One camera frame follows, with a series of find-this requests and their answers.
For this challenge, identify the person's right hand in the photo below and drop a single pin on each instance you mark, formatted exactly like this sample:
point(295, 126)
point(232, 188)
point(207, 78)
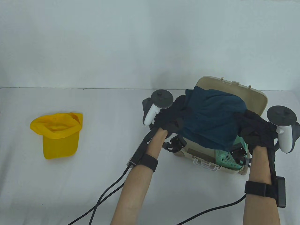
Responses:
point(255, 131)

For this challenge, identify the person's left hand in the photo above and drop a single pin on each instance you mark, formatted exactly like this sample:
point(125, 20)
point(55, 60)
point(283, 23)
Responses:
point(168, 119)

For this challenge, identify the beige hard-shell suitcase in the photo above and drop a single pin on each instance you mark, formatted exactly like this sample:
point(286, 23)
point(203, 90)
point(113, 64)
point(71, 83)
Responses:
point(253, 100)

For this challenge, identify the green mesh bag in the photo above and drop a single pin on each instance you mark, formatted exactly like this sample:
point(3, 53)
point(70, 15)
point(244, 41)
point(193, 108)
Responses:
point(225, 159)

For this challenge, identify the dark teal shorts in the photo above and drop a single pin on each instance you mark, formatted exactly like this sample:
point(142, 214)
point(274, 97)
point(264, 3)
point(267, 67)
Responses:
point(211, 117)

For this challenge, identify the yellow cap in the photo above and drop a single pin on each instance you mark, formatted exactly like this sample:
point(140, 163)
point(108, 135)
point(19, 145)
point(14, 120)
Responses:
point(56, 140)

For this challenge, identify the person's left forearm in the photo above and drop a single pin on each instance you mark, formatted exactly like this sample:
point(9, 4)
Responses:
point(136, 192)

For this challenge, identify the person's right forearm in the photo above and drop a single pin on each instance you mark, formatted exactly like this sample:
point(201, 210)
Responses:
point(260, 206)

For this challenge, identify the grey left hand controller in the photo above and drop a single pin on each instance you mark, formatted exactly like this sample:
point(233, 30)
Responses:
point(161, 98)

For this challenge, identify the grey hand controller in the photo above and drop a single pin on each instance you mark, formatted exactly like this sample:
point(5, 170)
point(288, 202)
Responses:
point(161, 98)
point(281, 116)

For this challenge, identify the grey right hand controller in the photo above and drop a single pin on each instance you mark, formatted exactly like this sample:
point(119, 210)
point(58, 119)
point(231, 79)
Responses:
point(281, 116)

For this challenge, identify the black left wrist sensor box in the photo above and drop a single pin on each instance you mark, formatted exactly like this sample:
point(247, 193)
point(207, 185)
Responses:
point(140, 150)

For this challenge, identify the black wrist sensor box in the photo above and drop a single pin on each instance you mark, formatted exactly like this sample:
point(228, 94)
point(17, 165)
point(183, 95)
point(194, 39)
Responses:
point(140, 150)
point(281, 192)

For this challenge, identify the black right wrist sensor box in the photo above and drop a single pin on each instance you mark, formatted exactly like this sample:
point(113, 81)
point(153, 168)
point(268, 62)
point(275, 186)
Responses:
point(281, 192)

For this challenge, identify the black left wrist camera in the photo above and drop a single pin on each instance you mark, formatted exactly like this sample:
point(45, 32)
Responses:
point(177, 143)

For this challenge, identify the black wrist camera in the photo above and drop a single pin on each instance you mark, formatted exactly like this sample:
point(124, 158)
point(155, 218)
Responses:
point(177, 143)
point(239, 153)

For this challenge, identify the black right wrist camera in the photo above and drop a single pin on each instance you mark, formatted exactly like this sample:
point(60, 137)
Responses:
point(239, 153)

